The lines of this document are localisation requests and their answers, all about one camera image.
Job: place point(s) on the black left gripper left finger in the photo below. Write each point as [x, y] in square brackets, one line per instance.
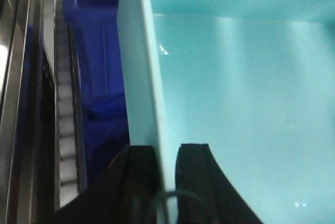
[123, 193]

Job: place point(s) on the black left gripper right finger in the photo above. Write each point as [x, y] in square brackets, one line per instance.
[198, 172]

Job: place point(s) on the light blue plastic bin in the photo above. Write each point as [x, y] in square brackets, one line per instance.
[253, 79]

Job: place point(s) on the dark blue bin upper left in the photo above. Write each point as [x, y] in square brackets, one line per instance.
[105, 125]

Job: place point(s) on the stainless steel shelf rail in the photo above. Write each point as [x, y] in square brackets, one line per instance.
[42, 150]

